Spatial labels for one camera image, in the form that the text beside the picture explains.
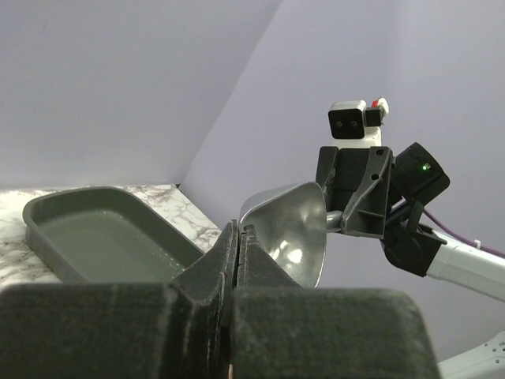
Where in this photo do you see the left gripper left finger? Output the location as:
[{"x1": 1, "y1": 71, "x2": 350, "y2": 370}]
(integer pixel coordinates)
[{"x1": 1, "y1": 222, "x2": 239, "y2": 378}]

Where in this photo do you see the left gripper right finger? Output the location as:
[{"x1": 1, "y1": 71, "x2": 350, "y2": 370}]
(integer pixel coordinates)
[{"x1": 230, "y1": 226, "x2": 440, "y2": 378}]

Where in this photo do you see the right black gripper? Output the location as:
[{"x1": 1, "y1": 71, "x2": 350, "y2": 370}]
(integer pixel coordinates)
[{"x1": 316, "y1": 146, "x2": 393, "y2": 237}]

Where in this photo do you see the silver metal scoop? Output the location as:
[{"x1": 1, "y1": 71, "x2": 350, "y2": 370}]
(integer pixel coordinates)
[{"x1": 239, "y1": 182, "x2": 342, "y2": 288}]

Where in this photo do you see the dark grey litter tray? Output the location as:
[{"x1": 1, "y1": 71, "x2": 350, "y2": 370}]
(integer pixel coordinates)
[{"x1": 22, "y1": 185, "x2": 221, "y2": 283}]

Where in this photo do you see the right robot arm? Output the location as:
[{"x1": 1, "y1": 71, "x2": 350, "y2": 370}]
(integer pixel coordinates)
[{"x1": 316, "y1": 142, "x2": 504, "y2": 301}]

